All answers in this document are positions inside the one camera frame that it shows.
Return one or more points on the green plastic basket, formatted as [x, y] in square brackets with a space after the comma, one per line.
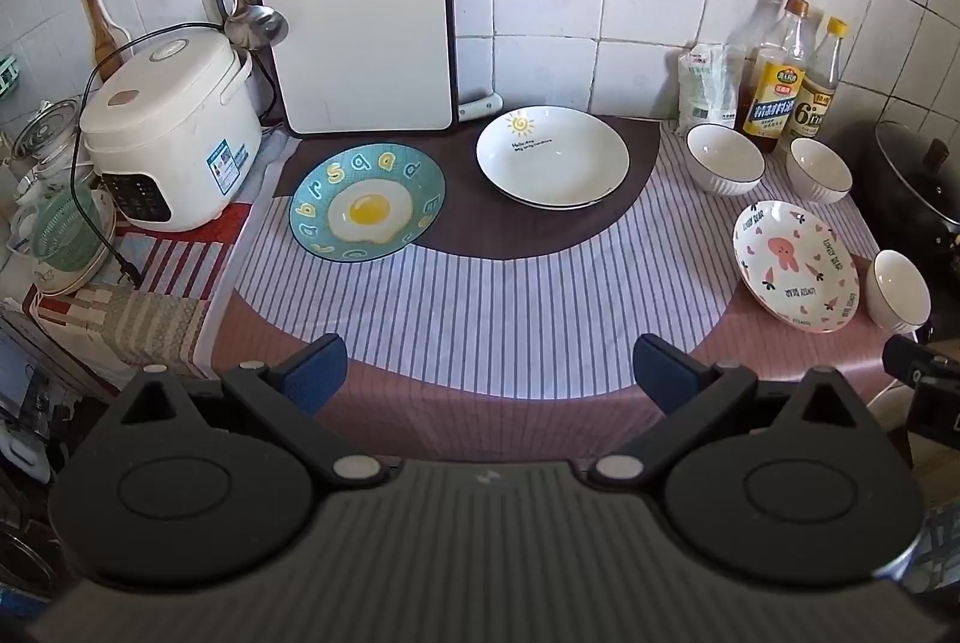
[67, 230]

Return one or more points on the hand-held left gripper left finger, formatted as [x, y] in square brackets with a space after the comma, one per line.
[319, 374]

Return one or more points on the blue fried egg plate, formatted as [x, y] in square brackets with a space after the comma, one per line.
[330, 178]

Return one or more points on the red striped cloth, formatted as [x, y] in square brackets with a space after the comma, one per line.
[172, 253]

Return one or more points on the clear yellow cap bottle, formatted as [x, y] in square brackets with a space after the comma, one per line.
[814, 114]

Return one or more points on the amber sauce bottle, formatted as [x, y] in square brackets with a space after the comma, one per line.
[772, 95]

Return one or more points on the striped pink brown tablecloth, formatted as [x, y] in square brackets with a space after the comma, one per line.
[487, 313]

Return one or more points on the white rice cooker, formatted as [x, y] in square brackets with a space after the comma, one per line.
[172, 118]

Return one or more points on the beige woven cloth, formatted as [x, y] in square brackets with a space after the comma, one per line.
[150, 331]

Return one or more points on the white seasoning bag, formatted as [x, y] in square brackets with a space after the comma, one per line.
[705, 95]

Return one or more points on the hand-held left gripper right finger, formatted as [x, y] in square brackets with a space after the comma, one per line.
[664, 376]

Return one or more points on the glass kettle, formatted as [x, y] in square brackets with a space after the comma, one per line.
[45, 136]

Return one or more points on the white sun print plate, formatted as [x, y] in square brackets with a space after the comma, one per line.
[555, 151]

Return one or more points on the white ribbed bowl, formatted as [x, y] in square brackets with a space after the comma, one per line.
[724, 159]
[896, 290]
[817, 170]

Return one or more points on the white cutting board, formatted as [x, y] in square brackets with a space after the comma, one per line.
[352, 12]

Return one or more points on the glass pot lid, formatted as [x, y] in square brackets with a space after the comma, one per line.
[911, 163]

